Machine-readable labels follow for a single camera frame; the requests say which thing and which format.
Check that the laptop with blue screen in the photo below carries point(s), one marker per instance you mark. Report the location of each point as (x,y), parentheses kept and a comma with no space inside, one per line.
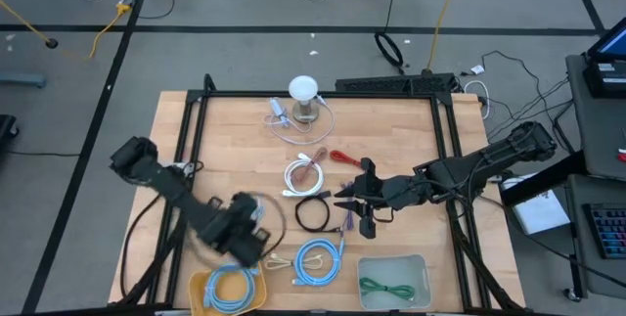
(613,44)

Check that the black caster wheel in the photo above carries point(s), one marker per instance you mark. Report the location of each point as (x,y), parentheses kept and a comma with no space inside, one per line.
(572,295)

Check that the grey plastic bin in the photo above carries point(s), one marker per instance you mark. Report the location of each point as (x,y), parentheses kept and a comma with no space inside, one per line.
(391,269)

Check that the brass table lamp white shade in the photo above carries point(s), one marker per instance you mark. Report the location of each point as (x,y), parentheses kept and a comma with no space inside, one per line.
(303,87)

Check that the small white adapter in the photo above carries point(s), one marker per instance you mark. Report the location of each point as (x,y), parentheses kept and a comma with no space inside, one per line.
(477,69)

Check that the small red item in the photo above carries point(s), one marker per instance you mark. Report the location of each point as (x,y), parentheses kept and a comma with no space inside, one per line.
(622,155)

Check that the black desk bar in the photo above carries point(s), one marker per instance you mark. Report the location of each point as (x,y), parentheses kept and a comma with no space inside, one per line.
(543,179)

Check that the black metal table frame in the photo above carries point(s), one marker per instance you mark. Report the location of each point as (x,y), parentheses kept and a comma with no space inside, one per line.
(244,94)

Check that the blue-grey metal bar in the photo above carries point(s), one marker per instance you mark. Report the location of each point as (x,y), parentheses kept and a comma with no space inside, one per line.
(22,80)

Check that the black backlit keyboard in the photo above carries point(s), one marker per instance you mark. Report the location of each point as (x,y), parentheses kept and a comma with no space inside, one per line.
(609,230)

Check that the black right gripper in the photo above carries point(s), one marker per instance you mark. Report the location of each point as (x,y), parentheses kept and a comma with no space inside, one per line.
(391,191)

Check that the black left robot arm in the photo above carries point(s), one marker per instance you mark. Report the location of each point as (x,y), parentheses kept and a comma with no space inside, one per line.
(166,184)

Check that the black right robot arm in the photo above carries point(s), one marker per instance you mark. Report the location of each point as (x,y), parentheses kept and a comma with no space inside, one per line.
(489,157)

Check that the black device box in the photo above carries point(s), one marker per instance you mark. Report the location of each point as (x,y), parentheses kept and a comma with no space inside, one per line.
(606,83)

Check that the round black floor plug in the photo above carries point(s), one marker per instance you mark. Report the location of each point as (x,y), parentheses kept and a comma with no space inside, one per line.
(52,43)

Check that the white paper box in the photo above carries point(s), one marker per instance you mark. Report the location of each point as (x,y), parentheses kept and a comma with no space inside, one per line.
(538,213)

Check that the yellow plastic bin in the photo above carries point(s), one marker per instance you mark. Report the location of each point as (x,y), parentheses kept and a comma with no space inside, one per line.
(195,286)

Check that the black equipment base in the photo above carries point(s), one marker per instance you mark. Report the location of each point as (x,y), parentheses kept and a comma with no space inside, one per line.
(7,130)

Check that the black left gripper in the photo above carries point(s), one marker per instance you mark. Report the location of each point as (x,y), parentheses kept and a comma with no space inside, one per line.
(239,228)

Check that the grey desk top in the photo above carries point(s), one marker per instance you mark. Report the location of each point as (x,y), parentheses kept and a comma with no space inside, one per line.
(601,277)
(596,130)

